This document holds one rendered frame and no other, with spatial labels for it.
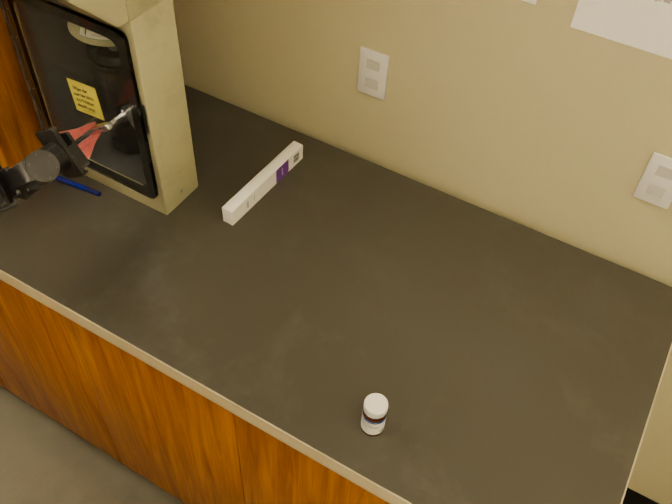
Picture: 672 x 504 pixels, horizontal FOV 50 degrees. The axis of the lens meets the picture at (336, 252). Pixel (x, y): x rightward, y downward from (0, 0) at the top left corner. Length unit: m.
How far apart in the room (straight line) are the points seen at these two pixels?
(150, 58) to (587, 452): 1.04
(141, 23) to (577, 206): 0.94
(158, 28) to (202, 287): 0.50
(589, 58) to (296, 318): 0.73
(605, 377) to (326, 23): 0.92
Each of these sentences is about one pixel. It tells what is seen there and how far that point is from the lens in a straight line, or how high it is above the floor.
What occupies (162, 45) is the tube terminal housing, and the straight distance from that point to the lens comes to 1.39.
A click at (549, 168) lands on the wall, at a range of 1.57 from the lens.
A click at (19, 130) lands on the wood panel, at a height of 1.03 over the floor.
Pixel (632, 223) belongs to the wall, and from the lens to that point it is 1.60.
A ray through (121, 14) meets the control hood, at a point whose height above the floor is 1.43.
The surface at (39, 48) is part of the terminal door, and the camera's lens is 1.54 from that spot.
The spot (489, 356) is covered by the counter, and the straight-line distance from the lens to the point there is 1.40.
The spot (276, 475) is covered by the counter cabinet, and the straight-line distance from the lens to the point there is 1.55.
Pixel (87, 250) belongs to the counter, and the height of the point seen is 0.94.
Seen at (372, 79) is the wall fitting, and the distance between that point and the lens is 1.62.
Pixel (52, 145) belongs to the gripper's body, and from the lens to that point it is 1.42.
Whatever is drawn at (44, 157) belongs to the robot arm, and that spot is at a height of 1.25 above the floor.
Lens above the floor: 2.07
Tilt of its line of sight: 49 degrees down
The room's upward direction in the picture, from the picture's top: 4 degrees clockwise
